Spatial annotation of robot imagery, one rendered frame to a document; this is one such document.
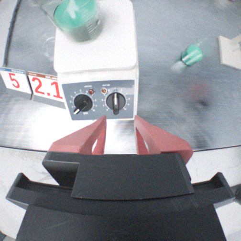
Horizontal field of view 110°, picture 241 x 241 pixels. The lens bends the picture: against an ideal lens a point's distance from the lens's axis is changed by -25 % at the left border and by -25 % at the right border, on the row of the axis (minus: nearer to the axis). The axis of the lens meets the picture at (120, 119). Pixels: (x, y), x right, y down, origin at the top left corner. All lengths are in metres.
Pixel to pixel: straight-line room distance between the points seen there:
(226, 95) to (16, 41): 0.58
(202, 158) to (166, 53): 0.27
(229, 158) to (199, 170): 0.11
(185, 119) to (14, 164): 0.47
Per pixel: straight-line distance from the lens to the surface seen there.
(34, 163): 0.35
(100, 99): 0.19
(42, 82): 0.27
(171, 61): 0.28
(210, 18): 0.43
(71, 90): 0.20
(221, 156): 0.39
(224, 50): 0.39
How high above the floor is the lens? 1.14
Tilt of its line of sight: 84 degrees down
